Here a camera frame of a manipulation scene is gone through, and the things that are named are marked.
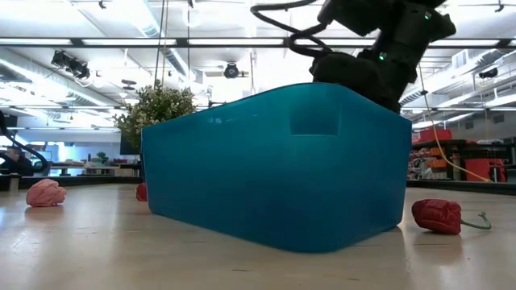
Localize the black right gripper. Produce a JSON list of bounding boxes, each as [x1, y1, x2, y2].
[[309, 38, 419, 115]]

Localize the teal plastic tupperware tub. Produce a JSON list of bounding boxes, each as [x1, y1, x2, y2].
[[140, 81, 414, 255]]

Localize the red chili with green stem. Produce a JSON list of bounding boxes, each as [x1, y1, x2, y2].
[[410, 197, 493, 236]]

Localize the small red toy chili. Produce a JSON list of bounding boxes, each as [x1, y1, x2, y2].
[[135, 181, 149, 203]]

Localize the pink toy fruit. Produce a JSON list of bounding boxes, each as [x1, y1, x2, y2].
[[25, 178, 69, 209]]

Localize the black storage shelf rack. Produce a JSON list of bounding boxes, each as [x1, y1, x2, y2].
[[409, 138, 516, 183]]

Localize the round black ceiling device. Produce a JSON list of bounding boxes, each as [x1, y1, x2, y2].
[[223, 61, 240, 80]]

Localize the large red storage bin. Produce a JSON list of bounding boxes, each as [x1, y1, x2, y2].
[[462, 157, 508, 184]]

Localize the green artificial potted plant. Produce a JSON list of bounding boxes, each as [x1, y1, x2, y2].
[[112, 79, 198, 189]]

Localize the black background monitor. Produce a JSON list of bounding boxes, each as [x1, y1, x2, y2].
[[119, 131, 143, 156]]

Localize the background office desk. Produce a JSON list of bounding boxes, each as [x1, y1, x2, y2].
[[47, 159, 143, 177]]

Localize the black ceiling light cluster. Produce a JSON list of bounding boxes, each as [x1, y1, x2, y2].
[[50, 49, 91, 81]]

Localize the person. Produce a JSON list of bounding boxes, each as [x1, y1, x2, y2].
[[0, 145, 35, 177]]

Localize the black right gripper cable loop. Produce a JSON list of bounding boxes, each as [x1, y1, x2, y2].
[[249, 0, 336, 58]]

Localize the thin hanging cables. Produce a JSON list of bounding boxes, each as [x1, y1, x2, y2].
[[153, 0, 169, 90]]

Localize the black aluminium table frame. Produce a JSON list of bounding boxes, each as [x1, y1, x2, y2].
[[0, 173, 516, 197]]

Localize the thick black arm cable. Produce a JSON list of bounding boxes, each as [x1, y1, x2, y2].
[[0, 110, 51, 175]]

